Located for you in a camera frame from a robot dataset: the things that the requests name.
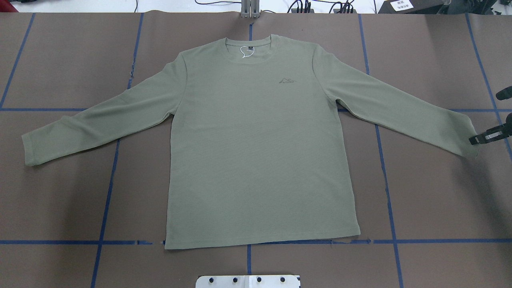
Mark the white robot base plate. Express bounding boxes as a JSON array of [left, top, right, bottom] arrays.
[[195, 274, 302, 288]]

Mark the black box with label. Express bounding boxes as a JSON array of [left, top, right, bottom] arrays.
[[377, 0, 452, 14]]

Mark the olive green long-sleeve shirt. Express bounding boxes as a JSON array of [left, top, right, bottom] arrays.
[[22, 34, 479, 250]]

